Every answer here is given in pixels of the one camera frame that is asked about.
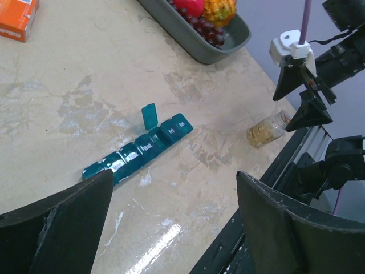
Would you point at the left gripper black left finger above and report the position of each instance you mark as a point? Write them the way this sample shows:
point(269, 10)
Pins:
point(59, 233)

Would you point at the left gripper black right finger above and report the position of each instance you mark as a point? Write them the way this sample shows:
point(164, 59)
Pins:
point(288, 236)

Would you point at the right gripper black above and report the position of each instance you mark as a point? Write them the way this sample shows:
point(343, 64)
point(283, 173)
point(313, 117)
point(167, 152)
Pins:
point(336, 65)

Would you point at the clear pill bottle yellow capsules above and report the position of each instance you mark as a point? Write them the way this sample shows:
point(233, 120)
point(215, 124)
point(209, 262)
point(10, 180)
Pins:
point(269, 129)

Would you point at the teal weekly pill organizer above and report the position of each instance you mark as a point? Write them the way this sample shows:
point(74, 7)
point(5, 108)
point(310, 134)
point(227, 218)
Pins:
point(135, 155)

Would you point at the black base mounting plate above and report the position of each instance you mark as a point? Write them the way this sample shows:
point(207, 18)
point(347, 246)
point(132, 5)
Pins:
point(220, 252)

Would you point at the dark grey fruit tray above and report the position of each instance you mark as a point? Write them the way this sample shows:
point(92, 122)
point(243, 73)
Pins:
point(237, 33)

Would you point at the dark purple grape bunch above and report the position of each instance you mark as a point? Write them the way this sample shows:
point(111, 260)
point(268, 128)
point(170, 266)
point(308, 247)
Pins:
point(207, 30)

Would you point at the lower red pomegranate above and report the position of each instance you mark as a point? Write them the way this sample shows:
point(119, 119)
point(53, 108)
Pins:
point(194, 7)

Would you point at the orange cardboard box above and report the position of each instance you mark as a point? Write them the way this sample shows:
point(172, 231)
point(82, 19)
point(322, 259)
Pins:
point(17, 17)

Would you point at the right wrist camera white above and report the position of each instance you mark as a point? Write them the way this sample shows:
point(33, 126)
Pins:
point(287, 45)

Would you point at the aluminium frame rail front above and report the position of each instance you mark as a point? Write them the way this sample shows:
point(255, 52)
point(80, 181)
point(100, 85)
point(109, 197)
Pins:
point(313, 140)

